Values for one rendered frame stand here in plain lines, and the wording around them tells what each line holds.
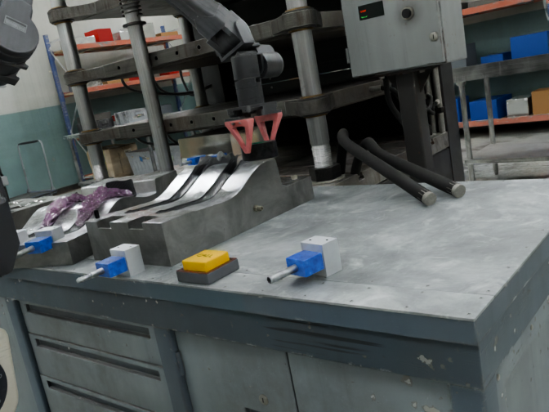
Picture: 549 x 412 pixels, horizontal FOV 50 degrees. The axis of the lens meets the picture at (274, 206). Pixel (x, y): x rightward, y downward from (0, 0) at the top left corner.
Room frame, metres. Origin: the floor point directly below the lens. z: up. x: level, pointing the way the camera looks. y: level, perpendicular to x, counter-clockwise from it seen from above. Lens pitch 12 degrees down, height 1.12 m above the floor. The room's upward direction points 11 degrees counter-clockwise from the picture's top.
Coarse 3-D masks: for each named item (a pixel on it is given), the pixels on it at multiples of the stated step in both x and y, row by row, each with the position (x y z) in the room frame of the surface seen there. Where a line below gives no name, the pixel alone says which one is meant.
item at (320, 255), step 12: (312, 240) 0.92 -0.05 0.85; (324, 240) 0.91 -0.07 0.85; (336, 240) 0.91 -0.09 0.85; (300, 252) 0.91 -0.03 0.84; (312, 252) 0.90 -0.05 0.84; (324, 252) 0.89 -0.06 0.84; (336, 252) 0.90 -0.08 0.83; (288, 264) 0.89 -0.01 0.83; (300, 264) 0.87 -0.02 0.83; (312, 264) 0.87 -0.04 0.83; (324, 264) 0.89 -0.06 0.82; (336, 264) 0.90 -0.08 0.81; (276, 276) 0.85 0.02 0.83
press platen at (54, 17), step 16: (112, 0) 2.43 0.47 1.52; (144, 0) 2.38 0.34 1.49; (160, 0) 2.46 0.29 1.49; (240, 0) 2.89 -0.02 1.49; (48, 16) 2.52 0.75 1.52; (64, 16) 2.49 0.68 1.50; (80, 16) 2.51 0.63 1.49; (96, 16) 2.57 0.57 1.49; (112, 16) 2.65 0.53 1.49; (176, 16) 3.03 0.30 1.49
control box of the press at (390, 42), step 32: (352, 0) 1.78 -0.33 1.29; (384, 0) 1.72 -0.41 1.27; (416, 0) 1.66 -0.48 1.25; (448, 0) 1.67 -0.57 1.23; (352, 32) 1.79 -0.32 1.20; (384, 32) 1.73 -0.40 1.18; (416, 32) 1.66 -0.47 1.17; (448, 32) 1.65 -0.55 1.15; (352, 64) 1.80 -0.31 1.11; (384, 64) 1.73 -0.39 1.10; (416, 64) 1.67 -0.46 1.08; (416, 96) 1.73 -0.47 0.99; (416, 128) 1.74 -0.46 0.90; (416, 160) 1.75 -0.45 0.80
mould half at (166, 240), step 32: (192, 192) 1.38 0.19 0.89; (224, 192) 1.31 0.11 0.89; (256, 192) 1.32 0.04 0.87; (288, 192) 1.41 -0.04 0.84; (96, 224) 1.25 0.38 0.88; (160, 224) 1.11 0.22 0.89; (192, 224) 1.17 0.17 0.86; (224, 224) 1.23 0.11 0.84; (256, 224) 1.31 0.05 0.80; (96, 256) 1.27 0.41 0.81; (160, 256) 1.13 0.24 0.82
